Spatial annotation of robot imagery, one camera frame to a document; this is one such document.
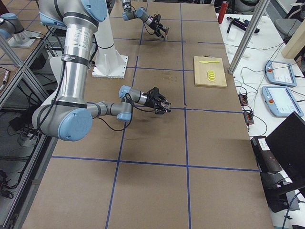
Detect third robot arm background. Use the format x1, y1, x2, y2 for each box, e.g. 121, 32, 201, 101
0, 13, 24, 39

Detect aluminium frame post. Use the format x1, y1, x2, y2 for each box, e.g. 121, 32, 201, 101
228, 0, 270, 74

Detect upper blue teach pendant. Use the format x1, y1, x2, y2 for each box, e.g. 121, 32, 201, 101
265, 60, 297, 87

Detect black computer monitor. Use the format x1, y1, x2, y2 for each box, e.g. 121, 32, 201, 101
265, 112, 305, 182

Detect yellow plastic knife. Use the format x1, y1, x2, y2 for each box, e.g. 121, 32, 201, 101
199, 60, 220, 64

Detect yellow lemon slices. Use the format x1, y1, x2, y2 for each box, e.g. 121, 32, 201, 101
207, 70, 216, 82

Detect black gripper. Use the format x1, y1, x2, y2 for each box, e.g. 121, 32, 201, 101
144, 87, 171, 114
149, 14, 169, 39

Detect clear glass measuring cup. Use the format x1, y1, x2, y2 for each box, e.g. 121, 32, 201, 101
161, 105, 170, 109

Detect white foam block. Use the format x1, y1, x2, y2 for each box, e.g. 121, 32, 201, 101
227, 29, 237, 42

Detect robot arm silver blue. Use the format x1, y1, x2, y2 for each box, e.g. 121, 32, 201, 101
122, 0, 169, 41
32, 0, 170, 141

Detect lower blue teach pendant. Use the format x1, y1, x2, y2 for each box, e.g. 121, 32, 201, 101
261, 86, 304, 117

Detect black box with label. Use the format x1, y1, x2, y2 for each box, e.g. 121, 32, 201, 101
251, 136, 282, 174

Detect white plastic chair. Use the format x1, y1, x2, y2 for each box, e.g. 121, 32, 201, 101
50, 56, 62, 89

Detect blue teach pendant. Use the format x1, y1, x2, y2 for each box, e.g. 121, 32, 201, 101
265, 60, 297, 87
261, 86, 304, 117

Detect red cylinder bottle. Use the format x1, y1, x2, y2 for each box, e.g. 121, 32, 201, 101
217, 1, 229, 24

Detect wooden cutting board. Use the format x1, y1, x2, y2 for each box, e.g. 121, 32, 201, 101
193, 56, 227, 88

